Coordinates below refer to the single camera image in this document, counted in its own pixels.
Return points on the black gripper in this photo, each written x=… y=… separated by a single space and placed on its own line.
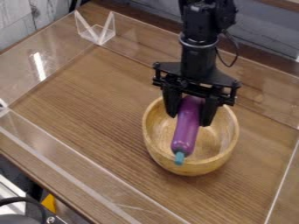
x=195 y=76

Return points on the purple toy eggplant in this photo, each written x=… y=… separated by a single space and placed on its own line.
x=187 y=128

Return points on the brown wooden bowl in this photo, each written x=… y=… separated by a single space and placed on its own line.
x=214 y=145

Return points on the yellow black equipment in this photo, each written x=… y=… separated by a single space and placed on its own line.
x=54 y=207

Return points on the clear acrylic corner bracket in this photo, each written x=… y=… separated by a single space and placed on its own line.
x=98 y=34

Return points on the clear acrylic tray wall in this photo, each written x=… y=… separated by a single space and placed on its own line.
x=83 y=184

